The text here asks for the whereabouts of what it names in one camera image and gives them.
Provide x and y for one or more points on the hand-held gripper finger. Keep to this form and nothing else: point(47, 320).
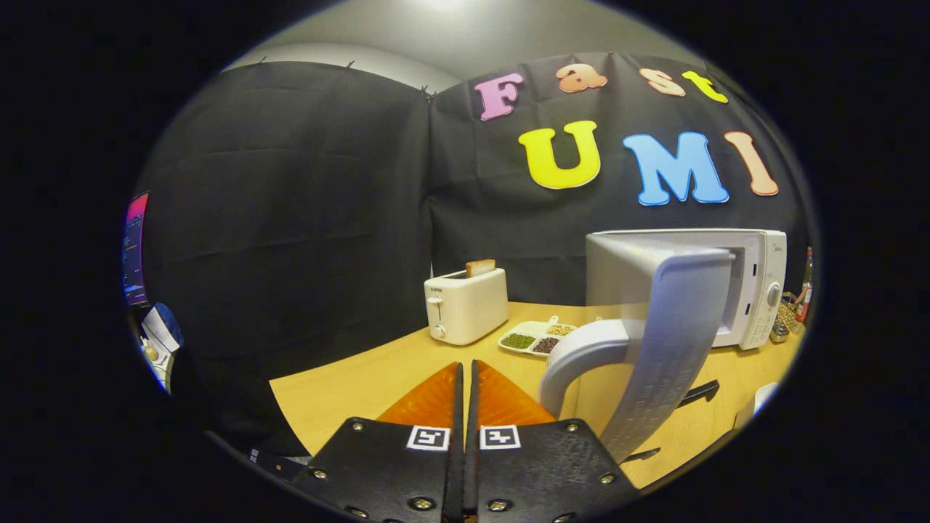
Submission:
point(456, 472)
point(472, 472)

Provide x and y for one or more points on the white toaster oven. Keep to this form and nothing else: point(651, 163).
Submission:
point(759, 290)

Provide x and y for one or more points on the white bread toaster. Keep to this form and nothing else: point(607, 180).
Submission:
point(468, 305)

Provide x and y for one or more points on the white divided dish with beans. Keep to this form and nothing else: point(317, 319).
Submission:
point(519, 340)

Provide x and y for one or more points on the toasted bread slice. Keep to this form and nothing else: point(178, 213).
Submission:
point(480, 267)

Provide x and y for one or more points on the small white ribbed tray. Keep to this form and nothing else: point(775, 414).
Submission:
point(759, 403)

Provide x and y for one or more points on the black backdrop cloth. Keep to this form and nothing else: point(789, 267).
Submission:
point(290, 218)

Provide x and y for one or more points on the white and blue object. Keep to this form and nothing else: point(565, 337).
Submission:
point(161, 327)

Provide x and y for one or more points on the clear plastic water bottle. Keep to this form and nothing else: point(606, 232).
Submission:
point(805, 298)

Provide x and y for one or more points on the computer monitor screen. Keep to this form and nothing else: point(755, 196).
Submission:
point(135, 247)

